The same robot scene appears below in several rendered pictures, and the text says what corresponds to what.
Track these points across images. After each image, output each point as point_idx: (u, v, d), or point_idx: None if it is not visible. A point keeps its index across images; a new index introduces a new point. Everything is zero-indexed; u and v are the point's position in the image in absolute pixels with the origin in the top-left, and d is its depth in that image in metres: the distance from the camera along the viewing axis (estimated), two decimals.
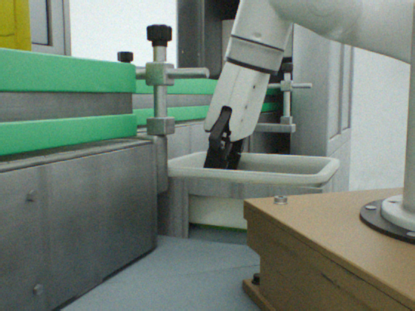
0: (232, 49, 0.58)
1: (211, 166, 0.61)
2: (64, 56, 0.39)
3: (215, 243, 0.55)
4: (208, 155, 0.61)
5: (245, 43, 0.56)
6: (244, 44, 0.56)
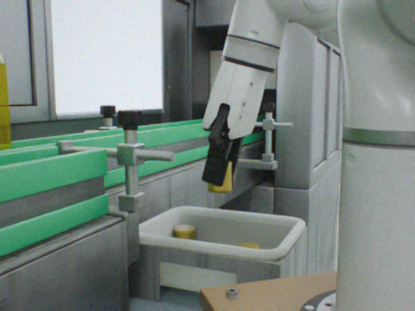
0: (228, 47, 0.59)
1: (213, 165, 0.62)
2: (34, 162, 0.43)
3: (184, 307, 0.59)
4: (209, 154, 0.62)
5: (241, 41, 0.57)
6: (241, 42, 0.57)
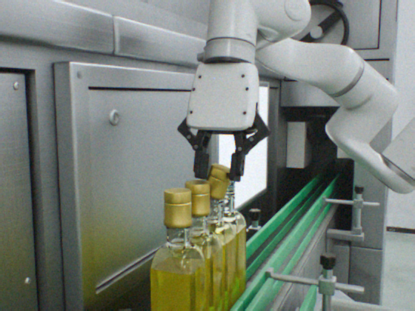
0: (244, 51, 0.64)
1: (242, 161, 0.64)
2: None
3: None
4: (243, 151, 0.63)
5: (253, 47, 0.65)
6: (253, 48, 0.65)
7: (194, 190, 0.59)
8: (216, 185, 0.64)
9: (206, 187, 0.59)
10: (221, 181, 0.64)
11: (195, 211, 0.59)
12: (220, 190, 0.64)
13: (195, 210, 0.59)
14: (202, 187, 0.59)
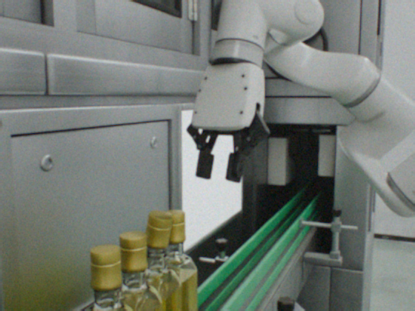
0: (247, 52, 0.64)
1: (240, 162, 0.63)
2: None
3: None
4: (240, 151, 0.62)
5: (258, 48, 0.65)
6: (257, 49, 0.65)
7: (127, 245, 0.55)
8: (155, 235, 0.60)
9: (141, 241, 0.55)
10: (161, 229, 0.60)
11: (129, 266, 0.55)
12: (161, 239, 0.60)
13: (129, 266, 0.55)
14: (136, 241, 0.55)
